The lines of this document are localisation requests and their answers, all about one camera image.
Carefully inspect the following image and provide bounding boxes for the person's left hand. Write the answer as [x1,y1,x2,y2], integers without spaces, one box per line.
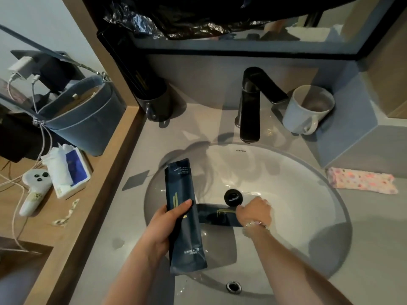
[145,199,193,261]

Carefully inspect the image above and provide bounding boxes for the person's right hand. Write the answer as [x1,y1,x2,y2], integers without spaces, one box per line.
[235,196,273,230]

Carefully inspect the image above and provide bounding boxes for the dark blue dental kit packet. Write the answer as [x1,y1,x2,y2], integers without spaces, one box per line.
[164,158,208,276]

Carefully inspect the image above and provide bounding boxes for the person's right forearm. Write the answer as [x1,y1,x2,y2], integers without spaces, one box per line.
[243,226,354,305]

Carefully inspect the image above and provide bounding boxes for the person's left forearm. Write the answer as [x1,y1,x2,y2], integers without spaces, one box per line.
[102,243,174,305]

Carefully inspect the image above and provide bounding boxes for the black drain stopper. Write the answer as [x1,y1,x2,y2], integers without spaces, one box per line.
[224,189,244,207]

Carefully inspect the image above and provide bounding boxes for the white sink basin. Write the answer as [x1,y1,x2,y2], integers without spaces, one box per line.
[144,143,353,305]

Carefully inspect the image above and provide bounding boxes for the wooden side shelf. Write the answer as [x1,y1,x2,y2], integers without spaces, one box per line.
[0,105,147,305]

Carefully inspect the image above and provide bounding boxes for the black mug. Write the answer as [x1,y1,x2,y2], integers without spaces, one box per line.
[135,82,174,123]

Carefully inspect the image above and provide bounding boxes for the white mug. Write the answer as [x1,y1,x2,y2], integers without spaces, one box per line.
[282,85,335,135]

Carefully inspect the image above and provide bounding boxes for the white and blue tissue pack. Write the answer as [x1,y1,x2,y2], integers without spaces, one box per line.
[41,144,93,200]

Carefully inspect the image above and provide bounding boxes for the black faucet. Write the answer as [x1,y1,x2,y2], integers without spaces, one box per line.
[235,67,289,144]

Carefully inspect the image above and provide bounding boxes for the pink dotted cloth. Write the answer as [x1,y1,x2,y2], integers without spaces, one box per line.
[325,167,399,195]

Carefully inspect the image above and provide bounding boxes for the blue denim bucket bag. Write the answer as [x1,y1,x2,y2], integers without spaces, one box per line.
[0,24,126,157]

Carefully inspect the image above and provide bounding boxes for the white handheld controller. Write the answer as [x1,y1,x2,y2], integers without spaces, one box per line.
[19,169,53,217]

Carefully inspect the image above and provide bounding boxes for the black-framed mirror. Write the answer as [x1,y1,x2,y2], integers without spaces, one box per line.
[132,0,407,61]

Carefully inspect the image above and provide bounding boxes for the black socket box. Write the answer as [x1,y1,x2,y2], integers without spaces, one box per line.
[10,50,87,94]

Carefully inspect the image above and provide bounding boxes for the black plastic bag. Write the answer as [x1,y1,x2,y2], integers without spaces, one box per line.
[103,0,364,40]

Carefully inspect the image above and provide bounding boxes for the white charger plug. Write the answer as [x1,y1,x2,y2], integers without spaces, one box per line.
[8,56,36,80]

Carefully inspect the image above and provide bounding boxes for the pale bead bracelet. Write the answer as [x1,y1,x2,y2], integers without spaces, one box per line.
[243,220,269,231]

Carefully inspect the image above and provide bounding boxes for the white bead chain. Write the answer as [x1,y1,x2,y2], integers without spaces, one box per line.
[52,199,80,228]

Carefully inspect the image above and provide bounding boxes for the white cable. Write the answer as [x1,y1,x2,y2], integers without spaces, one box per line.
[0,74,54,251]

